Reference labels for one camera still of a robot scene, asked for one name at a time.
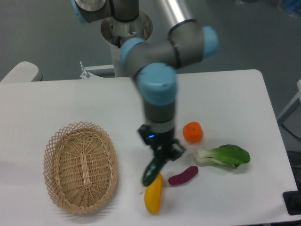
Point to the black device at table edge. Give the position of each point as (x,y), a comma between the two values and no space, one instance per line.
(292,202)

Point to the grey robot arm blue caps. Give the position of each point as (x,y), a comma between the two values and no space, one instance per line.
(152,67)

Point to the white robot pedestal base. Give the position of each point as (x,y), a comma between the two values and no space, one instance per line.
(115,58)

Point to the white chair armrest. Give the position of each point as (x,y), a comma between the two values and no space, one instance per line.
(23,72)

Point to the white furniture at right edge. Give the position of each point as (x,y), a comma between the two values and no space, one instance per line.
(292,105)

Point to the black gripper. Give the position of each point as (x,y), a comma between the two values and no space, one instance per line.
(165,140)

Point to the green cucumber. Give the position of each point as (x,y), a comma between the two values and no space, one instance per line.
(155,166)

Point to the orange tangerine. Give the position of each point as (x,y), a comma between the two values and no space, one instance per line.
(192,132)

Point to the purple sweet potato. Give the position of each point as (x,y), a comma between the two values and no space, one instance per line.
(184,177)

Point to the green bok choy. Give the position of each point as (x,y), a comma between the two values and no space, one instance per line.
(230,156)

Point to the yellow squash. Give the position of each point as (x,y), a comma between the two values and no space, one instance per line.
(152,196)

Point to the woven wicker basket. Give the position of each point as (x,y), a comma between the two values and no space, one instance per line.
(80,168)

